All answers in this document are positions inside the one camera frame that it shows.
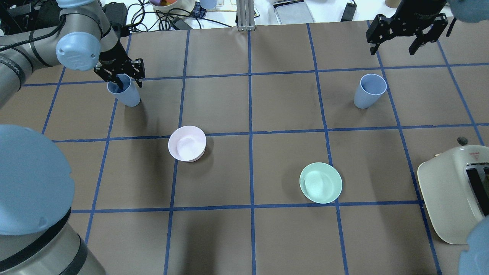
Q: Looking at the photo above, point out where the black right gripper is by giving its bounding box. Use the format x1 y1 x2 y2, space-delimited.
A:
366 0 448 56

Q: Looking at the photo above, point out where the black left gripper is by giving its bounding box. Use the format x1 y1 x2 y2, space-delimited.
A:
93 41 145 93

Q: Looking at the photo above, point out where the blue cup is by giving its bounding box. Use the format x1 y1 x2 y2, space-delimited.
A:
353 73 387 109
107 74 141 107

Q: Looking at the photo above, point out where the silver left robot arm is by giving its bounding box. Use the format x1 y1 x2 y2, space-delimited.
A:
0 0 145 106

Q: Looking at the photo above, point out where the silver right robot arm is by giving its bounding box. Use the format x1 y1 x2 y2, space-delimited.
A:
1 21 466 275

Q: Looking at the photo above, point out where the black power adapter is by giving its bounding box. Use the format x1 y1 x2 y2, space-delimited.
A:
340 1 357 21

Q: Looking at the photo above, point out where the pink bowl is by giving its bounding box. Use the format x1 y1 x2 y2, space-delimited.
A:
168 125 207 162

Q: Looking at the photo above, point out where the grey scale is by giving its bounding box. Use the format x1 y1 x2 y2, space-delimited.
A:
273 0 315 25

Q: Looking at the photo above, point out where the cream white toaster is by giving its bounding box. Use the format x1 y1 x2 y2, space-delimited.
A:
417 145 489 245

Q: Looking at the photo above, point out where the mint green bowl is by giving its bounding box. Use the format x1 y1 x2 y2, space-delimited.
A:
299 162 343 204

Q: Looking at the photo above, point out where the aluminium frame post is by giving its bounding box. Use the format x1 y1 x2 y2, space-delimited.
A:
236 0 256 31

